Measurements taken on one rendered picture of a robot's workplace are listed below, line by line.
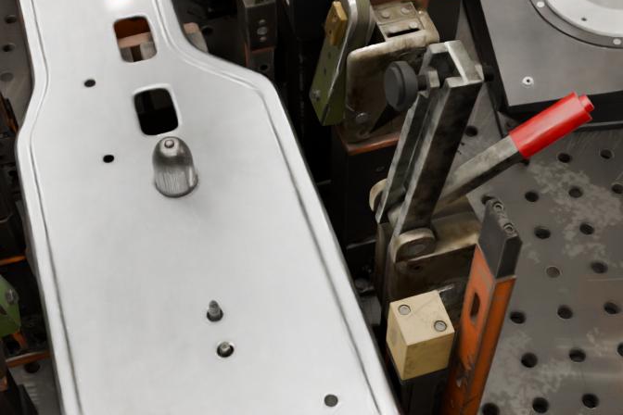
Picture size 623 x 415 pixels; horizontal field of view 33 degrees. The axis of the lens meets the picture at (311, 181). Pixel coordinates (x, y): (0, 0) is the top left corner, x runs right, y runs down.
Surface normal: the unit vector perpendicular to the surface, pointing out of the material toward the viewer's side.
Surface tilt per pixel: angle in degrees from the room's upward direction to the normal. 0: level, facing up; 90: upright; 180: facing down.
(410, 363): 90
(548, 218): 0
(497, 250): 90
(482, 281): 90
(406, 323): 0
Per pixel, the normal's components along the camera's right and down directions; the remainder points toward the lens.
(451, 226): 0.00, -0.59
